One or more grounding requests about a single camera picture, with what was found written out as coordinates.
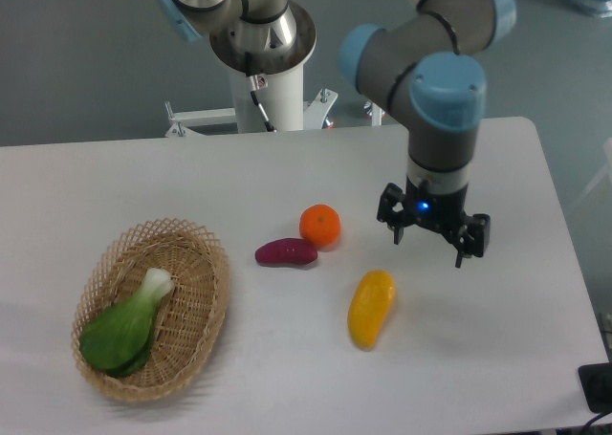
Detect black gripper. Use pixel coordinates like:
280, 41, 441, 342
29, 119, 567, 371
377, 178, 491, 269

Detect orange mandarin fruit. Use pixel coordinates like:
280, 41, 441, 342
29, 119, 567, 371
299, 204, 341, 249

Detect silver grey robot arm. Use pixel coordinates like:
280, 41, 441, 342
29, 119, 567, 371
158, 0, 516, 259

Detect yellow toy mango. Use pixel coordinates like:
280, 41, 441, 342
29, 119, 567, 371
347, 270, 396, 350

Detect purple sweet potato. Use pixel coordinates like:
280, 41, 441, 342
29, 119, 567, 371
254, 238, 318, 266

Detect black device at table edge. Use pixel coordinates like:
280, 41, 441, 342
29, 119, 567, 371
578, 362, 611, 413

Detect woven wicker basket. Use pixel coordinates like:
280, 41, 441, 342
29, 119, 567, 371
72, 218, 230, 402

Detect green bok choy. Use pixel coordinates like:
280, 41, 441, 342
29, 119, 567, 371
78, 268, 174, 378

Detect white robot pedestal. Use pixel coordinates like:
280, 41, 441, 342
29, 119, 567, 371
164, 1, 339, 137

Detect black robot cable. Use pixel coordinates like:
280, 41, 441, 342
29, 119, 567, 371
244, 51, 278, 133

